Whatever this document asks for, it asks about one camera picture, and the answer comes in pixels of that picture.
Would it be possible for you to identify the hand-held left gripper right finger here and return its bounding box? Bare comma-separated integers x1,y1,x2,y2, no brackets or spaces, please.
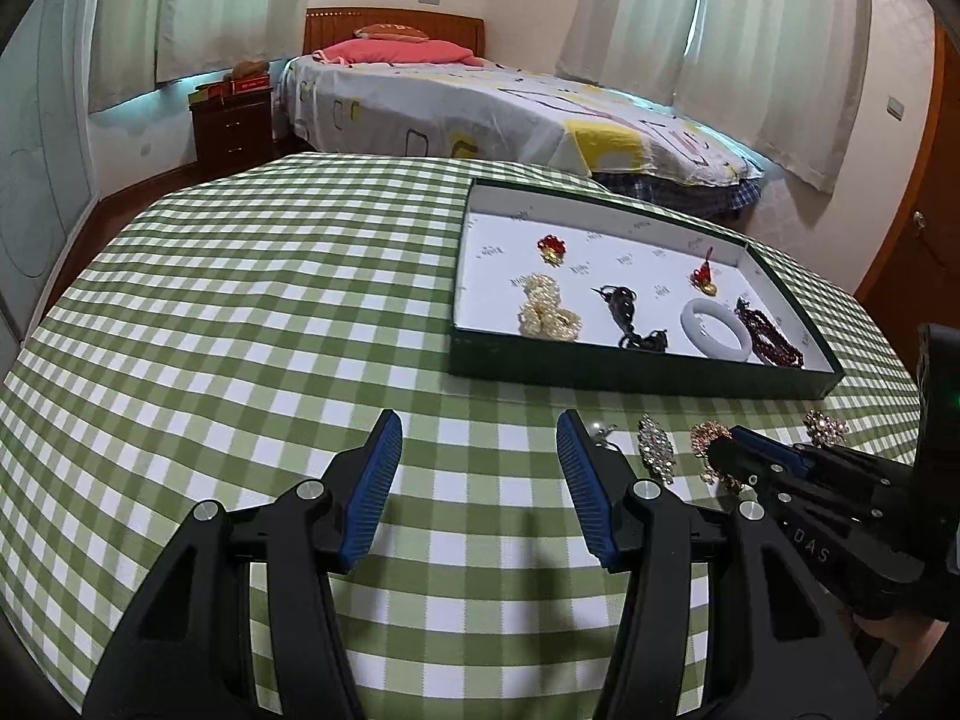
556,409,878,720

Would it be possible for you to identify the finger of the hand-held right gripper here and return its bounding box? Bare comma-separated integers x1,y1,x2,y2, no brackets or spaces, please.
705,439,797,505
729,425,856,479

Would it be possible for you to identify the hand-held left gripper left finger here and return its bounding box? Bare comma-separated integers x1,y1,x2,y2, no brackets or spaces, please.
79,409,406,720

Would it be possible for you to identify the gold rhinestone earring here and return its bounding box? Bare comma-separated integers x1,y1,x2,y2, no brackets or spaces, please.
688,420,734,486

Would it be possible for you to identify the small rhinestone cluster brooch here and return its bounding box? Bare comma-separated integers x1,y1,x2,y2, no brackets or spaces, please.
802,409,850,445

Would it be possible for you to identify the dark red bead bracelet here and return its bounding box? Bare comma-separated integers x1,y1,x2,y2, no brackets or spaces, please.
733,295,805,369

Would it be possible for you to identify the white jade bangle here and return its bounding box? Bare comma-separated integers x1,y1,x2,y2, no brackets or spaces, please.
680,298,753,362

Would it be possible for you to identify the pearl bracelet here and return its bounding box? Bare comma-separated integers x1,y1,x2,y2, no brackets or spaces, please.
516,273,584,343

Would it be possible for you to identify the black cord pendant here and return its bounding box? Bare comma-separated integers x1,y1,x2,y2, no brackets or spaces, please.
591,283,670,351

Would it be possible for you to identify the red tassel gold charm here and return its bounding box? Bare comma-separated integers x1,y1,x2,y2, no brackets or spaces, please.
688,250,719,298

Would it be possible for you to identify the dark green shallow box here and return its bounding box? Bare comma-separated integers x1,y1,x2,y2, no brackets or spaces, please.
448,178,847,398

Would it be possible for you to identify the person's right hand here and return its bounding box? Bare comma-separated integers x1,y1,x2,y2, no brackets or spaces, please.
853,610,947,665

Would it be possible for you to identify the crystal leaf brooch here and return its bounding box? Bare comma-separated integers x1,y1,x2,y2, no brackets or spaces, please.
636,415,676,484

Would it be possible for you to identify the green checked tablecloth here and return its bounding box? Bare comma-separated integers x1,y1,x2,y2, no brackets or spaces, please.
0,151,960,720

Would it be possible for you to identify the wooden door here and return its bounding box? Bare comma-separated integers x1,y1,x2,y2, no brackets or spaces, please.
855,22,960,331

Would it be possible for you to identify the dark wooden nightstand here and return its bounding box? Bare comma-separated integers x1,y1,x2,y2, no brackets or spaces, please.
187,86,275,173

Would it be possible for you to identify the patterned white bedsheet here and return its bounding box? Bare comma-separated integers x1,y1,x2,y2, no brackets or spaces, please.
274,52,766,188

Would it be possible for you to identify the wide white curtain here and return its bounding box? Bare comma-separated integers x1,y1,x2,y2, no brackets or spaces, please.
671,0,875,194
154,0,313,85

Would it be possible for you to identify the pink pillow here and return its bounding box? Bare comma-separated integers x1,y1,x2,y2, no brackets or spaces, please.
313,37,478,68

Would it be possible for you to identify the frosted glass wardrobe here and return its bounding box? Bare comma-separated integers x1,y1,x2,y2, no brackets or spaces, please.
0,0,103,361

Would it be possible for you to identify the narrow white curtain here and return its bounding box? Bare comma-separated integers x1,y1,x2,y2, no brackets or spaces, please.
559,0,710,103
88,0,171,113

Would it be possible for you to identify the wooden bed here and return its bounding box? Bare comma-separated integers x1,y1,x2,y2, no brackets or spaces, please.
274,7,766,222

